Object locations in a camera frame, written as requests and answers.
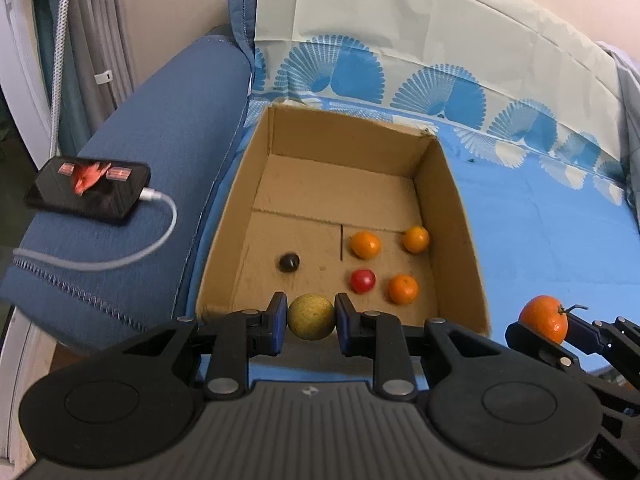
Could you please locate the small orange with stem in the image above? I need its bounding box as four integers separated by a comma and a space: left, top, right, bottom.
518, 295, 587, 344

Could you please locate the large orange mandarin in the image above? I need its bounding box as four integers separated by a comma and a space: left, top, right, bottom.
387, 273, 420, 306

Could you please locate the red round fruit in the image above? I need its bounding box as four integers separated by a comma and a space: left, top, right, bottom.
349, 269, 376, 295

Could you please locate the beige round fruit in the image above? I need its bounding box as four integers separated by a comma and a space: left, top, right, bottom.
288, 294, 335, 340

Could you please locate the dark purple fruit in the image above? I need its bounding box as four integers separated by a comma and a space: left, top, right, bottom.
278, 252, 300, 273

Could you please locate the small orange mandarin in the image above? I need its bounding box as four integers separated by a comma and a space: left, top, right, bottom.
401, 226, 431, 255

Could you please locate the orange mandarin in box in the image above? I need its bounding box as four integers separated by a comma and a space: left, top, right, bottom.
349, 231, 382, 260

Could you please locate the brown cardboard box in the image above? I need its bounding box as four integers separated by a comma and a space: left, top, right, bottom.
195, 104, 490, 335

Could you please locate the blue sofa armrest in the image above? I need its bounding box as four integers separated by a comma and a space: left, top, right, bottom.
1, 28, 252, 352

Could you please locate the black smartphone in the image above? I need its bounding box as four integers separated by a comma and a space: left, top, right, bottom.
24, 156, 151, 224

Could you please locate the blue fan-patterned bed sheet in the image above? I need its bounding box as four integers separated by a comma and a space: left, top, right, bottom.
188, 0, 640, 391

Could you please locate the grey clothing on sofa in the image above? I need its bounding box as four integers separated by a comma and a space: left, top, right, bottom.
597, 41, 640, 208

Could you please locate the grey curtain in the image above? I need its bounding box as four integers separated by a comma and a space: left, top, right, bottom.
29, 0, 139, 146

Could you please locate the white charging cable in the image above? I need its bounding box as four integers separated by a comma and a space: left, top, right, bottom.
12, 187, 180, 273

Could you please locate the braided steamer hose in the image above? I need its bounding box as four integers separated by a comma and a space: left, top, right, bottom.
48, 0, 71, 162

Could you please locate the white door frame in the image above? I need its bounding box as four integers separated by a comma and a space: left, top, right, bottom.
0, 0, 51, 167

